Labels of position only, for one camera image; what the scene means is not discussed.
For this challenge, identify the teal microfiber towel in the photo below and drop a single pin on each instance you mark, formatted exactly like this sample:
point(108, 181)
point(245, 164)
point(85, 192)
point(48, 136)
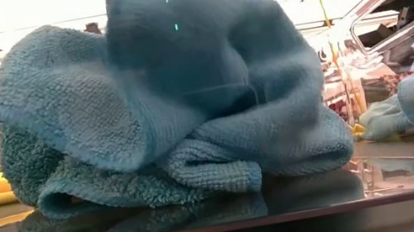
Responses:
point(118, 191)

